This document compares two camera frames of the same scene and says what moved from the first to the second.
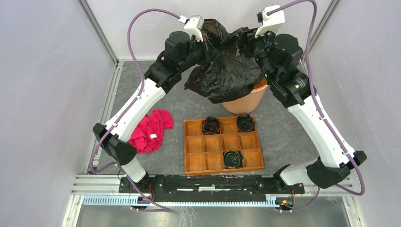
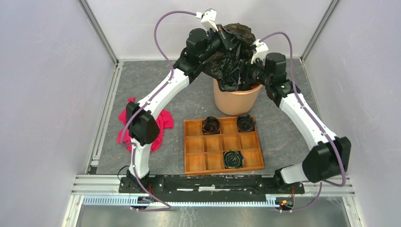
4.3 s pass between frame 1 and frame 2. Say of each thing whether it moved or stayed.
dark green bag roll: stayed
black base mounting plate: stayed
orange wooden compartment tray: stayed
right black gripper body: moved
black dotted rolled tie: stayed
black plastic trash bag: moved
